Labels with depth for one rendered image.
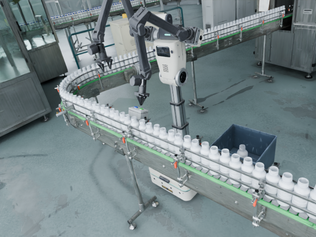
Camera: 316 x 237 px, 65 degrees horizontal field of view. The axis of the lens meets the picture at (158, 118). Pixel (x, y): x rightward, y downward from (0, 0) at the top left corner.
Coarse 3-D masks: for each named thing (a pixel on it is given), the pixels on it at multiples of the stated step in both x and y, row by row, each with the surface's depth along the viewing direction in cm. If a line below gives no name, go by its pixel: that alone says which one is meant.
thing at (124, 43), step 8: (112, 24) 540; (120, 24) 509; (128, 24) 518; (152, 24) 544; (112, 32) 560; (120, 32) 516; (128, 32) 525; (120, 40) 534; (128, 40) 531; (120, 48) 555; (128, 48) 538; (152, 48) 566
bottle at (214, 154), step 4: (212, 148) 128; (216, 148) 128; (212, 152) 127; (216, 152) 126; (212, 156) 127; (216, 156) 127; (216, 160) 127; (212, 164) 129; (216, 164) 128; (212, 168) 131; (216, 168) 130; (212, 172) 132
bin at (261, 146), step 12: (228, 132) 177; (240, 132) 179; (252, 132) 172; (264, 132) 166; (216, 144) 168; (228, 144) 182; (240, 144) 184; (252, 144) 177; (264, 144) 170; (252, 156) 179; (264, 156) 152; (264, 168) 158
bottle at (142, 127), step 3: (141, 120) 164; (144, 120) 162; (141, 123) 161; (144, 123) 162; (141, 126) 162; (144, 126) 162; (141, 129) 162; (144, 129) 162; (141, 132) 164; (141, 135) 166; (144, 135) 164; (144, 138) 166; (144, 141) 167
